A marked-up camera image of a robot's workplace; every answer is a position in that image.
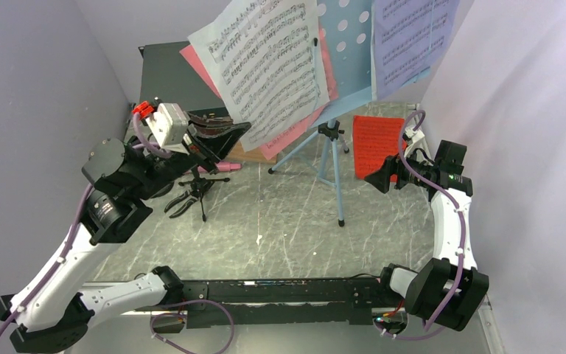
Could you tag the lavender sheet music page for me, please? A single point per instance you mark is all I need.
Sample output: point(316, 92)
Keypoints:
point(409, 36)

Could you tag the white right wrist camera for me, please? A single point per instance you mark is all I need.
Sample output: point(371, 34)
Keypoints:
point(412, 136)

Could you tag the white sheet music page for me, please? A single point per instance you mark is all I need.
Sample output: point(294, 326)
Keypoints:
point(264, 58)

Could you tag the pink microphone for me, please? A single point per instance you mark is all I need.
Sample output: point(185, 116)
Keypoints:
point(223, 167)

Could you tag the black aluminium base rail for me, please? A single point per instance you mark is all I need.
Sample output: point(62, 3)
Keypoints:
point(354, 300)

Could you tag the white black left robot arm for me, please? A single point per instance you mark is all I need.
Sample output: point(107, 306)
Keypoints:
point(53, 311)

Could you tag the black wire stripper pliers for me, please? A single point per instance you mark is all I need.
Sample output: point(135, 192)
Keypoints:
point(181, 204)

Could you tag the red sheet music papers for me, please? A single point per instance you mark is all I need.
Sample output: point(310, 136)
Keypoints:
point(374, 138)

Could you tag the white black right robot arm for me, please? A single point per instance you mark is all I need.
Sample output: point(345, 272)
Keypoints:
point(449, 288)

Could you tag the light blue music stand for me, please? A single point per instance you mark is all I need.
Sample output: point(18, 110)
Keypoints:
point(347, 27)

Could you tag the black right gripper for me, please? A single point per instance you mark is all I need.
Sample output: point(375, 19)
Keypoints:
point(380, 178)

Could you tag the black tripod mic stand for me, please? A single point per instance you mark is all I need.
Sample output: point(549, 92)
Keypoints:
point(199, 186)

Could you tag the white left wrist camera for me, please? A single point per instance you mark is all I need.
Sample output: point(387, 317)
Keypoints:
point(168, 124)

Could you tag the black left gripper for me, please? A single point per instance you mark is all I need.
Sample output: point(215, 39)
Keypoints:
point(208, 150)

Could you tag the pink sheet music page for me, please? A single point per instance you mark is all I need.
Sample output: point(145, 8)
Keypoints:
point(275, 146)

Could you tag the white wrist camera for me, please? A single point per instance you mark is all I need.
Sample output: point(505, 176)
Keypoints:
point(168, 124)
point(412, 136)

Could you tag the dark green rack unit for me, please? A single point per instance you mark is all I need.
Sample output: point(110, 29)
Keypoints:
point(167, 75)

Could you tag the wooden board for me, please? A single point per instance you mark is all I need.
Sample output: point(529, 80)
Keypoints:
point(238, 154)

